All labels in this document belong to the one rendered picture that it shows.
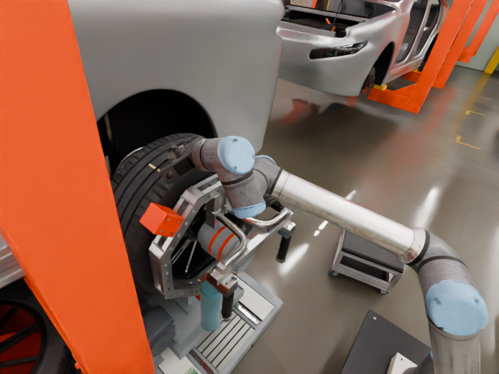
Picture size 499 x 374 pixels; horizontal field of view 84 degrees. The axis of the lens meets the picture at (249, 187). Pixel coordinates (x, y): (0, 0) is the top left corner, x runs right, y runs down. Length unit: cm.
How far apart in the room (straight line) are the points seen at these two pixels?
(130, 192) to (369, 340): 134
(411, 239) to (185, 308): 119
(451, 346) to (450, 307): 15
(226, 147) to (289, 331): 147
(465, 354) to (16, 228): 100
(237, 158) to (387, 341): 135
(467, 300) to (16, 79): 90
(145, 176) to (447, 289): 89
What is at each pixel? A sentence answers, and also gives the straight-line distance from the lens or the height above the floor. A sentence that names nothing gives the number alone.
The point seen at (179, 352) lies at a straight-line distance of 165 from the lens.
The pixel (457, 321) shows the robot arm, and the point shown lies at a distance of 86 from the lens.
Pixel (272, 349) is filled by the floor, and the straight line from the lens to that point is 186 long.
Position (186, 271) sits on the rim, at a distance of 131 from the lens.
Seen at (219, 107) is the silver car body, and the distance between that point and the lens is 146.
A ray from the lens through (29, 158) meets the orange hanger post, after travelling 48.
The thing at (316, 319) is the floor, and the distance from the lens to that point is 201.
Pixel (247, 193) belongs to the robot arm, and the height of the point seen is 126.
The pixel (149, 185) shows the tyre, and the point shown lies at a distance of 95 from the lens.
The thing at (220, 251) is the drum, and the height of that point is 88.
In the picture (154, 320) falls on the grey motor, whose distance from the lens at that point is 146.
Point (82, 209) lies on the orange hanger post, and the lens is 55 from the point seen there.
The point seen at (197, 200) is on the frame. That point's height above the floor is 111.
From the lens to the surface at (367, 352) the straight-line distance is 167.
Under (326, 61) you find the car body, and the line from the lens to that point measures 332.
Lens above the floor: 168
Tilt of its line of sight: 36 degrees down
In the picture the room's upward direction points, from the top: 8 degrees clockwise
